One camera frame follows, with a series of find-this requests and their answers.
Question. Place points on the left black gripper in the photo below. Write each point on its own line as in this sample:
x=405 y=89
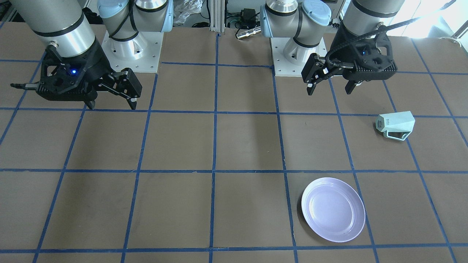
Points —
x=342 y=45

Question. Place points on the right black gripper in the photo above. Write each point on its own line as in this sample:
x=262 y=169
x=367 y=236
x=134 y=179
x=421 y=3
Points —
x=97 y=65

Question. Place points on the mint green faceted cup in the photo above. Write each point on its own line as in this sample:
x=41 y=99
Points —
x=397 y=125

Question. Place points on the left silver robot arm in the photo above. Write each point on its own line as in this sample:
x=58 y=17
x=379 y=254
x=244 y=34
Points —
x=306 y=21

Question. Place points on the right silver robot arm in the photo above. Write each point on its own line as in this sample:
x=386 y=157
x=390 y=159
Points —
x=64 y=22

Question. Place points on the lavender round plate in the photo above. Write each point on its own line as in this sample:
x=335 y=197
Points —
x=333 y=210

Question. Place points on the silver cylindrical connector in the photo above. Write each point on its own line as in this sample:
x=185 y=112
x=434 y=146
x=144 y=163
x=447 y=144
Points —
x=248 y=33

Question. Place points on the black power adapter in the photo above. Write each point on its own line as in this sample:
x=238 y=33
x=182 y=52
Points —
x=247 y=18

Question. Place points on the crumpled white plastic bag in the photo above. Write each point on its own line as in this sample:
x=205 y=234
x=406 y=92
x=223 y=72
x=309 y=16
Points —
x=184 y=8

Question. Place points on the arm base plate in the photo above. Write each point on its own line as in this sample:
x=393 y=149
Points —
x=289 y=58
x=141 y=54

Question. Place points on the aluminium frame post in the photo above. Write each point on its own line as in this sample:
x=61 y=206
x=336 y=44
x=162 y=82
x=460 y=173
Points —
x=217 y=9

